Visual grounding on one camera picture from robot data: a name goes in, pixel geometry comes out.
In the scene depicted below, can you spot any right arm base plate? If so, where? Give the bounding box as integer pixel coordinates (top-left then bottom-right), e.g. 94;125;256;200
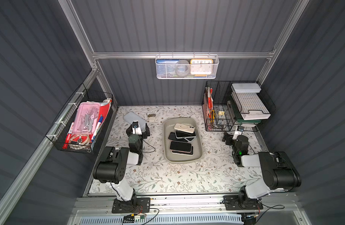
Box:
222;195;263;211

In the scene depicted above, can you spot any pink case phone face up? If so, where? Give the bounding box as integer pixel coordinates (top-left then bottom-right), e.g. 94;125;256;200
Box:
168;132;188;143

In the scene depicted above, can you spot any grey tape roll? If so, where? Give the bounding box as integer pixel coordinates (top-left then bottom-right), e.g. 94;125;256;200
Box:
175;60;190;77

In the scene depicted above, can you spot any white wire hanging basket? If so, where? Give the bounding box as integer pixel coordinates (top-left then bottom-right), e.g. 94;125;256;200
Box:
155;54;220;80

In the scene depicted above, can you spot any yellow white clock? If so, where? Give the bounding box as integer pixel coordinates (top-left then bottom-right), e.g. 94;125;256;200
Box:
190;59;214;75

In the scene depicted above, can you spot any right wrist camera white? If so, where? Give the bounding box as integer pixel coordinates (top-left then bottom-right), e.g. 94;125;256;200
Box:
233;126;245;140

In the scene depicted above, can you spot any light blue case phone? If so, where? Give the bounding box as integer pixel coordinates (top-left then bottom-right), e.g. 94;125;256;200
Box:
175;130;196;141

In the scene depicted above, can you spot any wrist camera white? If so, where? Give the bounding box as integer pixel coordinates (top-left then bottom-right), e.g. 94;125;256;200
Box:
133;125;142;135
233;126;245;140

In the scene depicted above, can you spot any black wire side basket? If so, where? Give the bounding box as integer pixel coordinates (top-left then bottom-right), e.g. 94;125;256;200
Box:
46;86;114;154

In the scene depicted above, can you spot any red folder in side basket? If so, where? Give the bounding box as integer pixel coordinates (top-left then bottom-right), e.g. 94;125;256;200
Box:
95;98;112;133

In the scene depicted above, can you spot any cream case phone black screen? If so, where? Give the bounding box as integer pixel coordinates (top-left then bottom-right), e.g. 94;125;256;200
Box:
171;146;194;155

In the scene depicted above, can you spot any black wire desk organizer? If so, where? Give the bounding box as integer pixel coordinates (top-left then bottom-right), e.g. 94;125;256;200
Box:
202;81;276;132

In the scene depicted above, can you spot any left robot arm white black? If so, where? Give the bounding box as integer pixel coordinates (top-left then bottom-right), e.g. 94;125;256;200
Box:
92;121;150;206

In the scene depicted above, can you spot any white grid paper tray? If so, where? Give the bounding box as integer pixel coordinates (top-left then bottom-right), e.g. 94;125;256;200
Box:
231;82;271;121

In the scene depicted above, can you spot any pink plastic pencil case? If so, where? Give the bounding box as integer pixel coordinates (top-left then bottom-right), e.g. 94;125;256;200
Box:
72;102;100;138

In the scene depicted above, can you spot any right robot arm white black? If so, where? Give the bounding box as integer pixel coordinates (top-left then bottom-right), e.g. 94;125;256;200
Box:
222;132;302;208

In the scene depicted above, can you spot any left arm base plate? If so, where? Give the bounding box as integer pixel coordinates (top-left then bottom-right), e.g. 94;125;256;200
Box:
111;197;151;214

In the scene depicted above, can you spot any grey storage box lid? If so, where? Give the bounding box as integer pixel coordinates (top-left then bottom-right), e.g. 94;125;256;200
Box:
123;112;147;132

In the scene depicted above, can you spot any pink case phone black screen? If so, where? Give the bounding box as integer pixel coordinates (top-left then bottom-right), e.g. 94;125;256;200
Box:
170;141;192;153

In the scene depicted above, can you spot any grey storage tray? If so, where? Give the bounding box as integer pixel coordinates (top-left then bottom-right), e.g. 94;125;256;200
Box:
163;117;204;164

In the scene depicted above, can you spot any beige case phone with ring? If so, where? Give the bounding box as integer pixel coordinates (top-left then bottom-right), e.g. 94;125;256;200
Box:
174;123;195;134

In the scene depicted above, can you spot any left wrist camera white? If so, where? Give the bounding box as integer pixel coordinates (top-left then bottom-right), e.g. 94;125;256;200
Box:
133;125;142;135

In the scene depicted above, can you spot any red tape dispenser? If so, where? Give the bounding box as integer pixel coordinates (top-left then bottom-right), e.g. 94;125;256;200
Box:
69;134;90;145

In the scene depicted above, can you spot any blue box in basket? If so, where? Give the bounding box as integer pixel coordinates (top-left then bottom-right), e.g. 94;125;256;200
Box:
156;59;179;77

